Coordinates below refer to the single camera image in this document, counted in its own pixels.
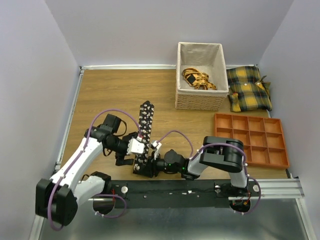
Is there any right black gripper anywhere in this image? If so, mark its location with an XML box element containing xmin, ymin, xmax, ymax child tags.
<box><xmin>138</xmin><ymin>150</ymin><xmax>182</xmax><ymax>178</ymax></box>

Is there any black floral tie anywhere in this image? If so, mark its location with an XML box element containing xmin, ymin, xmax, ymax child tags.
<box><xmin>133</xmin><ymin>100</ymin><xmax>155</xmax><ymax>178</ymax></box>

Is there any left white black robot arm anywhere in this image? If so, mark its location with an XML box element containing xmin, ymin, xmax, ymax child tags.
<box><xmin>35</xmin><ymin>114</ymin><xmax>145</xmax><ymax>231</ymax></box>

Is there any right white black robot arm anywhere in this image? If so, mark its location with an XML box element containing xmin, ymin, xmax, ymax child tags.
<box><xmin>147</xmin><ymin>136</ymin><xmax>250</xmax><ymax>197</ymax></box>

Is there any wicker basket with liner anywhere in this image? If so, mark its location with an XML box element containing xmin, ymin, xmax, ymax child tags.
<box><xmin>175</xmin><ymin>42</ymin><xmax>229</xmax><ymax>111</ymax></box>

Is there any orange patterned tie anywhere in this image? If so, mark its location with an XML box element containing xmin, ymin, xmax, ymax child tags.
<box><xmin>182</xmin><ymin>67</ymin><xmax>217</xmax><ymax>90</ymax></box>

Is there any orange compartment tray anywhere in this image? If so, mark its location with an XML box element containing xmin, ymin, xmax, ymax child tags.
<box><xmin>214</xmin><ymin>113</ymin><xmax>290</xmax><ymax>170</ymax></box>

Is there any yellow plaid shirt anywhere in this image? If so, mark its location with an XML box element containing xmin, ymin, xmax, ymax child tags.
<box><xmin>226</xmin><ymin>65</ymin><xmax>273</xmax><ymax>113</ymax></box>

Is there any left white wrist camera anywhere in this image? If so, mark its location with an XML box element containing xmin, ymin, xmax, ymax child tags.
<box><xmin>127</xmin><ymin>138</ymin><xmax>145</xmax><ymax>155</ymax></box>

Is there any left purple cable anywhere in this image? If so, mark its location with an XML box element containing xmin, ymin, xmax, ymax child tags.
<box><xmin>47</xmin><ymin>108</ymin><xmax>143</xmax><ymax>231</ymax></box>

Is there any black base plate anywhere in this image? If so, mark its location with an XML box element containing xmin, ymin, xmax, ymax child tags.
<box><xmin>111</xmin><ymin>179</ymin><xmax>259</xmax><ymax>209</ymax></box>

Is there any aluminium frame rail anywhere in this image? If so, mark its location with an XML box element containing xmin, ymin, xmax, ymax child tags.
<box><xmin>71</xmin><ymin>176</ymin><xmax>305</xmax><ymax>204</ymax></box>

